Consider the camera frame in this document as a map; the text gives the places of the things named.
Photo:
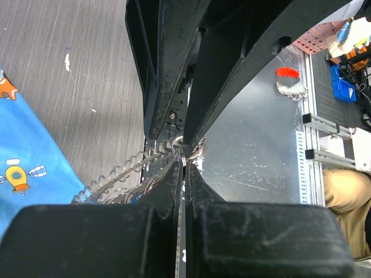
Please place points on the large metal keyring with rings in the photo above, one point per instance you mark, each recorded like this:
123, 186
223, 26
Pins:
140, 173

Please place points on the person's khaki trouser leg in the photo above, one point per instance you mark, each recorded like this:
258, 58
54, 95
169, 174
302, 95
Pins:
347, 195

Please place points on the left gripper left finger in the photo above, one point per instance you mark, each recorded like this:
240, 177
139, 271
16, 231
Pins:
142, 239

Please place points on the white slotted cable duct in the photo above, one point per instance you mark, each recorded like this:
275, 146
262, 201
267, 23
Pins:
304, 192

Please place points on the blue plastic storage bin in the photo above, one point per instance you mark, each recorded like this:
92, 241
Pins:
343, 89

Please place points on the red tag keys outside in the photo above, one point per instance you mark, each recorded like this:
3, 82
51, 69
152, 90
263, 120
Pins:
290, 84

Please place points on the blue cartoon print cloth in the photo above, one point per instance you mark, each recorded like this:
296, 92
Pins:
33, 169

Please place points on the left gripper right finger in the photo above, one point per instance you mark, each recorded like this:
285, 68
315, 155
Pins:
228, 239

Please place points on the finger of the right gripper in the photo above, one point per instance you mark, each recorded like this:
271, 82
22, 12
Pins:
161, 34
240, 39

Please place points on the pink laundry basket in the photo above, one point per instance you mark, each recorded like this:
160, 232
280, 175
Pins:
315, 39

